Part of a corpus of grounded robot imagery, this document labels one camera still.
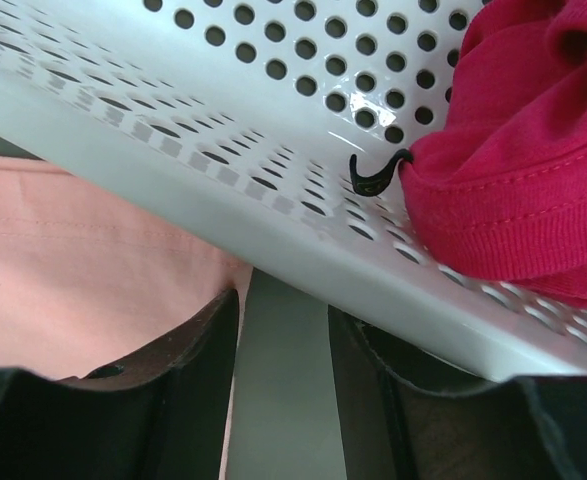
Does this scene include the salmon pink t shirt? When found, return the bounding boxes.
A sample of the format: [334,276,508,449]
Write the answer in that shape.
[0,152,257,480]

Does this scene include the white perforated laundry basket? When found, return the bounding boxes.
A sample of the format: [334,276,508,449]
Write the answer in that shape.
[0,1,587,381]

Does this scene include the crimson t shirt in basket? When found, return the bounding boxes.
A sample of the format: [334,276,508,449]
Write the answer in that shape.
[399,1,587,308]

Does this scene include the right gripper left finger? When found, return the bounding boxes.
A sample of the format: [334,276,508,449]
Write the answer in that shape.
[0,290,240,479]

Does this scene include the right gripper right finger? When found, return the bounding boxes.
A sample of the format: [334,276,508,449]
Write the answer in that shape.
[328,308,587,479]

